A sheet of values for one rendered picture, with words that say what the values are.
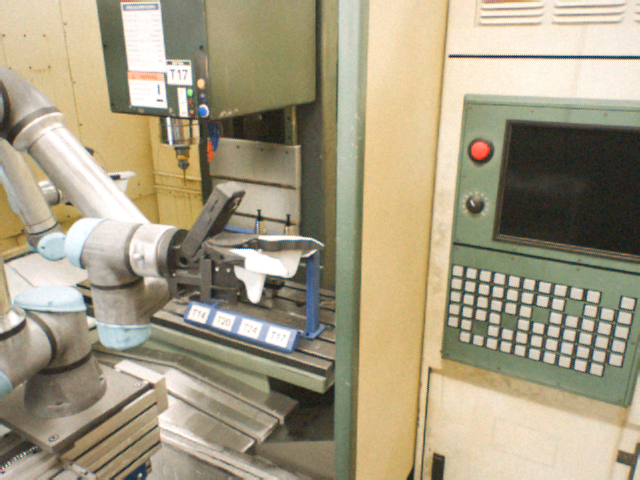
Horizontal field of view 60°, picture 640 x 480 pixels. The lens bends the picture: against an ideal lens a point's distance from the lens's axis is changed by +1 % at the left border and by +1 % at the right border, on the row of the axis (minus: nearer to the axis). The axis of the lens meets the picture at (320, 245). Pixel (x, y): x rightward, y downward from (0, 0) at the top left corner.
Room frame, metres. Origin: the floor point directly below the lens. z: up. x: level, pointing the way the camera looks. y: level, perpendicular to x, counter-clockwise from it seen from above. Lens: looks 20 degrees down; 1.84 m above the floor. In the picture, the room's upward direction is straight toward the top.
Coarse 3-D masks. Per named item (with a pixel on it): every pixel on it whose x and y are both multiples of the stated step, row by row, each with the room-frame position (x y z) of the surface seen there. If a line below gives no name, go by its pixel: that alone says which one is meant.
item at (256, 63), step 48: (96, 0) 1.94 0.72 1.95; (144, 0) 1.84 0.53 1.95; (192, 0) 1.75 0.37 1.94; (240, 0) 1.88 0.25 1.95; (288, 0) 2.13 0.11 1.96; (192, 48) 1.76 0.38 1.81; (240, 48) 1.87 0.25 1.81; (288, 48) 2.12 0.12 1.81; (192, 96) 1.77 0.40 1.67; (240, 96) 1.86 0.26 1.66; (288, 96) 2.12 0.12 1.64
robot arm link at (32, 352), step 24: (0, 96) 0.86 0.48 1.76; (0, 120) 0.86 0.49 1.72; (0, 264) 0.82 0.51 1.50; (0, 288) 0.81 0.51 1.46; (0, 312) 0.80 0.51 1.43; (24, 312) 0.85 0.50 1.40; (0, 336) 0.78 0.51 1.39; (24, 336) 0.82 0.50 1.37; (0, 360) 0.77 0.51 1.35; (24, 360) 0.81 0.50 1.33; (48, 360) 0.86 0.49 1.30; (0, 384) 0.76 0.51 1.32
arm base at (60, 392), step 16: (64, 368) 0.90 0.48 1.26; (80, 368) 0.92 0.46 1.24; (96, 368) 0.97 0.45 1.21; (32, 384) 0.90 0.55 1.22; (48, 384) 0.89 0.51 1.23; (64, 384) 0.90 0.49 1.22; (80, 384) 0.91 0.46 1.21; (96, 384) 0.94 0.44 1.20; (32, 400) 0.89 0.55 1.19; (48, 400) 0.88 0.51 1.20; (64, 400) 0.89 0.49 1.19; (80, 400) 0.90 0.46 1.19; (96, 400) 0.92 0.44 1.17; (48, 416) 0.88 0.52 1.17; (64, 416) 0.88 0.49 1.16
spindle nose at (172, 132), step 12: (156, 120) 2.04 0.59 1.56; (168, 120) 1.99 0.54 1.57; (180, 120) 1.99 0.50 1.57; (192, 120) 2.01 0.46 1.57; (168, 132) 1.99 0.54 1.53; (180, 132) 1.99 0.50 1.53; (192, 132) 2.01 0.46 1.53; (168, 144) 2.00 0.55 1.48; (180, 144) 1.99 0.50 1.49; (192, 144) 2.01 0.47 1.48
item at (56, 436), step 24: (24, 384) 0.99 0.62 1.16; (120, 384) 0.99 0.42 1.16; (144, 384) 0.99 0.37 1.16; (0, 408) 0.91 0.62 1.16; (24, 408) 0.91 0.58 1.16; (96, 408) 0.91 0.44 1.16; (120, 408) 0.93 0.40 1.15; (24, 432) 0.84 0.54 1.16; (48, 432) 0.84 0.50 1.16; (72, 432) 0.84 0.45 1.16
